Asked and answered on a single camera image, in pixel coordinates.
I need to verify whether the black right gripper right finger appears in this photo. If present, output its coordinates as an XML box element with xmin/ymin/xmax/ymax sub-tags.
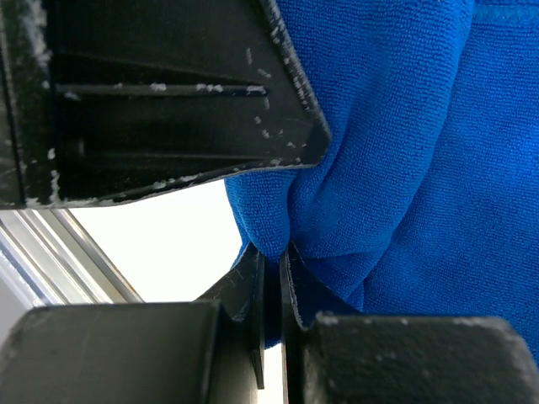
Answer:
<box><xmin>280</xmin><ymin>247</ymin><xmax>538</xmax><ymax>403</ymax></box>

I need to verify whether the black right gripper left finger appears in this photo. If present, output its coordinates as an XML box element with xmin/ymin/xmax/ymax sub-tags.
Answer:
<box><xmin>1</xmin><ymin>247</ymin><xmax>264</xmax><ymax>404</ymax></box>

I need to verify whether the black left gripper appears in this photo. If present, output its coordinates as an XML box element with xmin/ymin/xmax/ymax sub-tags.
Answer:
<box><xmin>1</xmin><ymin>1</ymin><xmax>331</xmax><ymax>210</ymax></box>

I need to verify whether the blue towel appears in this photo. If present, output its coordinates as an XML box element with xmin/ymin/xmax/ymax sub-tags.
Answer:
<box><xmin>225</xmin><ymin>1</ymin><xmax>538</xmax><ymax>353</ymax></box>

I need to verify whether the aluminium mounting rail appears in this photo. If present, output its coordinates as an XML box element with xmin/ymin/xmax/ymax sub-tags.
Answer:
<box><xmin>1</xmin><ymin>210</ymin><xmax>142</xmax><ymax>309</ymax></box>

